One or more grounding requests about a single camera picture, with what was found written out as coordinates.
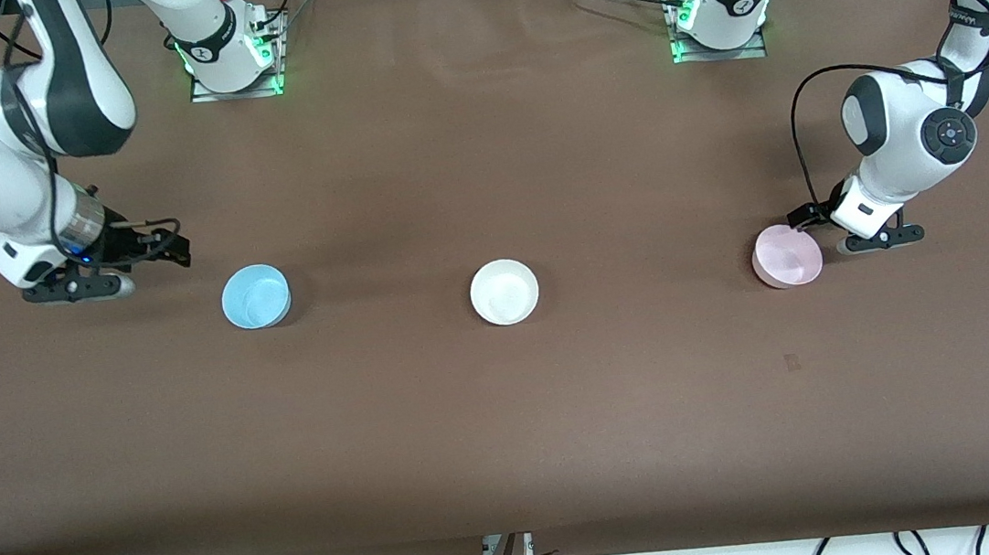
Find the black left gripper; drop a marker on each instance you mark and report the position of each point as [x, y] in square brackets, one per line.
[813, 214]

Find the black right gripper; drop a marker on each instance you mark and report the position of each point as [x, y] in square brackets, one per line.
[121, 242]

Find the pink plastic bowl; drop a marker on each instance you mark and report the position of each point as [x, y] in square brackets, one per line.
[785, 258]

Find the blue plastic bowl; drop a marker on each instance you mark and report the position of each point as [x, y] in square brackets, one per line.
[256, 295]

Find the white plastic bowl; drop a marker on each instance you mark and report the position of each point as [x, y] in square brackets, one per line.
[504, 290]

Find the brown paper table cover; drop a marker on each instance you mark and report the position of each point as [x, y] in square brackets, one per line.
[513, 450]

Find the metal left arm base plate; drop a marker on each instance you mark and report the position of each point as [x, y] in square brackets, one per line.
[751, 51]

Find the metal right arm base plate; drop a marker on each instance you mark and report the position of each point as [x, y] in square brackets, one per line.
[254, 91]

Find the small metal bracket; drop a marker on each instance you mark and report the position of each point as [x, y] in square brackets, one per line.
[489, 546]

